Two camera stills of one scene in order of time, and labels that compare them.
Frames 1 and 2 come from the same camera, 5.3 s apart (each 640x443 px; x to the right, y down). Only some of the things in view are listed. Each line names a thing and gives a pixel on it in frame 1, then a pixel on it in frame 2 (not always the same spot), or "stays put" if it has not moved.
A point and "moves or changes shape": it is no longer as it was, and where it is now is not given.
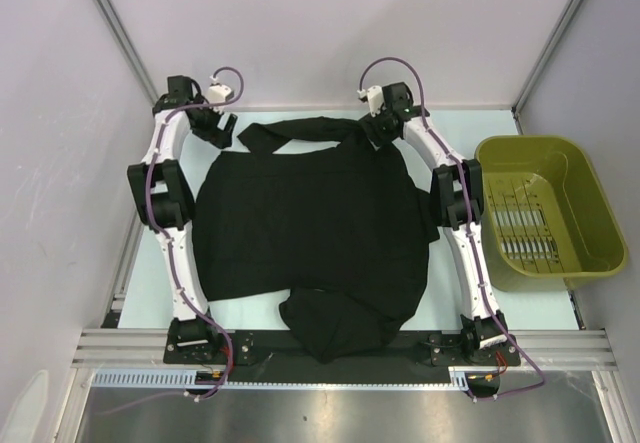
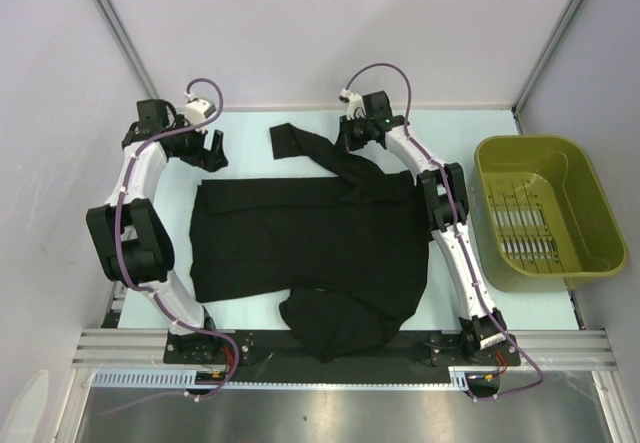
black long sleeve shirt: (310, 216) moves or changes shape
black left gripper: (220, 138) → (213, 159)
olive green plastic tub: (545, 220) stays put
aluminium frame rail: (558, 348) stays put
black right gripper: (371, 125) → (345, 126)
